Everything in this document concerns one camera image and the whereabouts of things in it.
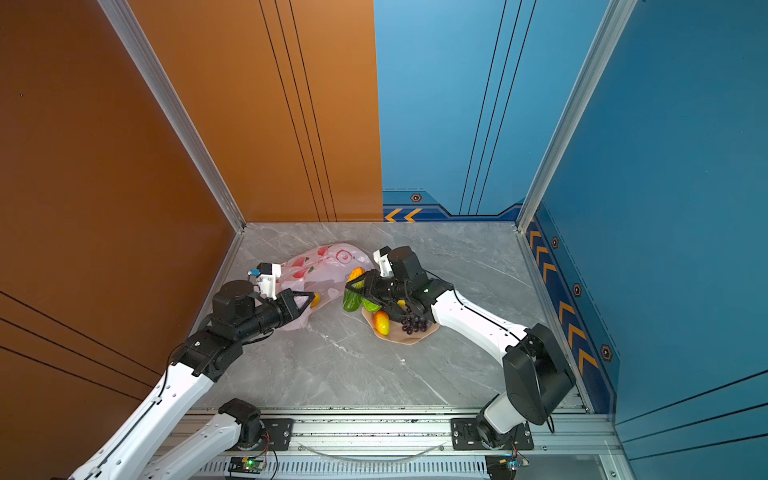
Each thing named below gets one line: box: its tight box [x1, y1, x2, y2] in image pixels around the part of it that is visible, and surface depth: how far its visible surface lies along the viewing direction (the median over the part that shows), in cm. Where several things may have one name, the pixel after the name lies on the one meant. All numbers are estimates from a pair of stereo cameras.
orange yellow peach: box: [374, 310, 391, 335], surface depth 87 cm
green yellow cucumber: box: [343, 267, 366, 312], surface depth 75 cm
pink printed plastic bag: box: [276, 242, 374, 331], surface depth 91 cm
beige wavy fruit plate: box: [362, 308, 440, 345], surface depth 88 cm
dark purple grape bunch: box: [401, 316, 431, 335], surface depth 89 cm
